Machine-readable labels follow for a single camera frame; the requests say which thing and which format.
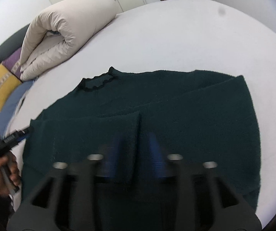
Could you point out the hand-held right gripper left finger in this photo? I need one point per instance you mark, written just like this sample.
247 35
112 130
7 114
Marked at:
108 166

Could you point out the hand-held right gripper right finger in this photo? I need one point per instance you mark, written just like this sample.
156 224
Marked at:
156 160

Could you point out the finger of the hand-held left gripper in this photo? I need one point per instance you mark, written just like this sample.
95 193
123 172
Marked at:
17 136

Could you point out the dark green knit sweater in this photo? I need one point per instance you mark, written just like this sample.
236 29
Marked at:
176 110

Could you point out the person's left hand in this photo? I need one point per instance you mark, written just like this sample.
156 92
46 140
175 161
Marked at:
9 170

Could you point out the blue cloth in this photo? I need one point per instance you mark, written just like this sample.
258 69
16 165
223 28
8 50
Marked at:
11 103

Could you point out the yellow purple patchwork pillow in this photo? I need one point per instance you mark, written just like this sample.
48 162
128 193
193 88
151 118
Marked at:
0 84

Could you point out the folded beige duvet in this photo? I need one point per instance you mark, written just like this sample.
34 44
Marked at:
68 28

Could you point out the white bed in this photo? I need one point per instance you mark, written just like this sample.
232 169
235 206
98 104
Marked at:
176 36

